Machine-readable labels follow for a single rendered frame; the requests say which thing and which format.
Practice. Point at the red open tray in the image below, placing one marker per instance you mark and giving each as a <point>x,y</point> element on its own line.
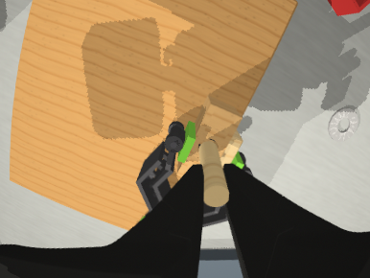
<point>342,7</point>

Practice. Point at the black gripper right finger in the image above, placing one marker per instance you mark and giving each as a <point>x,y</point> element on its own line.
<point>276,238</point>

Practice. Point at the small wooden block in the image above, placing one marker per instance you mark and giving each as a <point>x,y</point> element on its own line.
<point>216,122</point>

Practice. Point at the light wooden rectangular block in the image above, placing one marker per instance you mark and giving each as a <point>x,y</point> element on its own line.
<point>232,148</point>

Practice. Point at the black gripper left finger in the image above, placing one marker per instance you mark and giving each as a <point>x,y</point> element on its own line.
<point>164,244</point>

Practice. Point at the light wooden board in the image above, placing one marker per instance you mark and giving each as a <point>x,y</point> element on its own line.
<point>100,81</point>

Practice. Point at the tan wooden dowel pin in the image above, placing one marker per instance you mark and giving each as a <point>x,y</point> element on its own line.
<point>216,191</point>

